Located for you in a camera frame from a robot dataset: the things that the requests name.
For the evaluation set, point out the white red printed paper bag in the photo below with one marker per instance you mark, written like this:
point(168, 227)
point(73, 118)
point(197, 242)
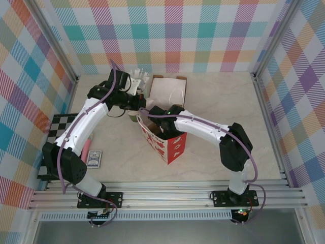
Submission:
point(175, 150)

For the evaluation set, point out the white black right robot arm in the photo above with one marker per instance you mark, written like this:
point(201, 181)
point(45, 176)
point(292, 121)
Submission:
point(203, 127)

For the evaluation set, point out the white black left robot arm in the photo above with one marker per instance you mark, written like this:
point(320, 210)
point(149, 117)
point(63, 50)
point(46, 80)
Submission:
point(78, 127)

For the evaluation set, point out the mint green holder cup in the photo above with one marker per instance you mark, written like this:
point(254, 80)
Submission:
point(144, 89)

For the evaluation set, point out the white paper wrapped straws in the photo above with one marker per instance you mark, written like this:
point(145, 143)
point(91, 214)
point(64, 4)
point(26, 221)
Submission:
point(142, 75)

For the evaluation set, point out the pink marker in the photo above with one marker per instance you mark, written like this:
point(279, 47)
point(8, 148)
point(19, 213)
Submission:
point(86, 150)

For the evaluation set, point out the blue playing card box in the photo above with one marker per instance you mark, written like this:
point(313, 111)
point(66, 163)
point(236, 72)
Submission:
point(94, 158)

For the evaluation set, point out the black silver chessboard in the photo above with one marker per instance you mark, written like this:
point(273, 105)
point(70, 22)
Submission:
point(58, 127)

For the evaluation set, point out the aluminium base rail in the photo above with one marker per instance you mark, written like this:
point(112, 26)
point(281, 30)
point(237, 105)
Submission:
point(165, 195)

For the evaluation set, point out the left aluminium frame post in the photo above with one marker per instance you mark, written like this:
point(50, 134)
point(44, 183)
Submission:
point(55, 38)

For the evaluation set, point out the aluminium frame post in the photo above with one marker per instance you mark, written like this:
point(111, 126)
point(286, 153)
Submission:
point(55, 38)
point(275, 38)

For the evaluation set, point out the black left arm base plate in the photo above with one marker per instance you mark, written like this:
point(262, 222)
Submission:
point(115, 198)

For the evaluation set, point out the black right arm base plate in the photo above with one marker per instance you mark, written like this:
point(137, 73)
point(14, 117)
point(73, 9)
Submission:
point(218, 198)

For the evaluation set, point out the aluminium side rail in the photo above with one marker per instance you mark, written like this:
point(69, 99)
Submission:
point(269, 127)

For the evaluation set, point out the right aluminium frame post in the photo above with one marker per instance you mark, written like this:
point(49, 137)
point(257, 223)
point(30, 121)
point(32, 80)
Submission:
point(275, 38)

